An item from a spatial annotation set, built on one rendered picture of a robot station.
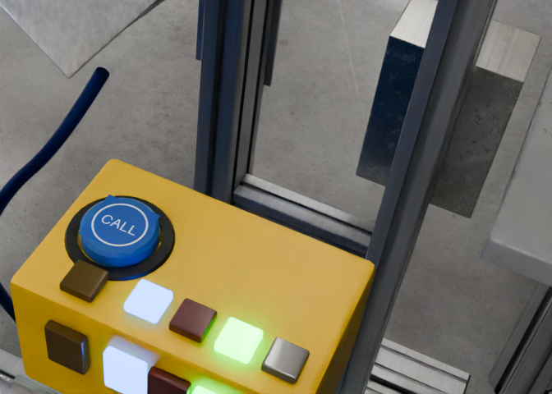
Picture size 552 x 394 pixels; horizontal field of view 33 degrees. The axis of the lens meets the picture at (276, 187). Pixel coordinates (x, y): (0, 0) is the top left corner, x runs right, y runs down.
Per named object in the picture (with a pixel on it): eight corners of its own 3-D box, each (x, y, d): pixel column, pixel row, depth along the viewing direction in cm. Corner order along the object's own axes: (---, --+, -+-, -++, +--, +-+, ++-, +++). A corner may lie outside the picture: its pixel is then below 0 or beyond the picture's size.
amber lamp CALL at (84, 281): (110, 278, 46) (110, 271, 46) (91, 304, 45) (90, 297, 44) (78, 264, 46) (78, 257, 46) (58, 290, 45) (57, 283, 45)
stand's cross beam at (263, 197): (376, 245, 119) (382, 226, 116) (365, 268, 116) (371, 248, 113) (243, 193, 123) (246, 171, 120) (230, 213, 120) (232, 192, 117)
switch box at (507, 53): (469, 220, 113) (524, 82, 97) (354, 176, 116) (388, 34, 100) (488, 172, 119) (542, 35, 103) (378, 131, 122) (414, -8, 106)
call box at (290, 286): (347, 367, 56) (380, 258, 48) (282, 513, 50) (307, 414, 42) (114, 267, 59) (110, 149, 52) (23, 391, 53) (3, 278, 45)
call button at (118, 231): (172, 231, 49) (173, 210, 48) (135, 286, 46) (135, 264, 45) (106, 203, 50) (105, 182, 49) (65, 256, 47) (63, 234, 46)
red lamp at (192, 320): (218, 317, 45) (218, 309, 45) (201, 345, 44) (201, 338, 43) (185, 303, 45) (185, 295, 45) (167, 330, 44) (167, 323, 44)
